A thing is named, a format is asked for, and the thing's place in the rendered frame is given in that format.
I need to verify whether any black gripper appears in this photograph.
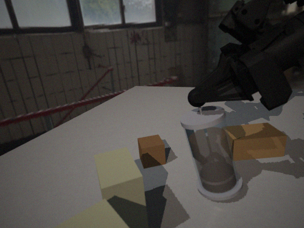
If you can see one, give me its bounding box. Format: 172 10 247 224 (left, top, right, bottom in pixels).
192 18 304 111

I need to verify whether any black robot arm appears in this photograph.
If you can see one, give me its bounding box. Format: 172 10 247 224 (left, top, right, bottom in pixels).
218 0 287 51

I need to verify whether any glass coffee press with black knob plunger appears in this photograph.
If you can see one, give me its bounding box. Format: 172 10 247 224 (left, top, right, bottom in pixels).
180 88 243 201

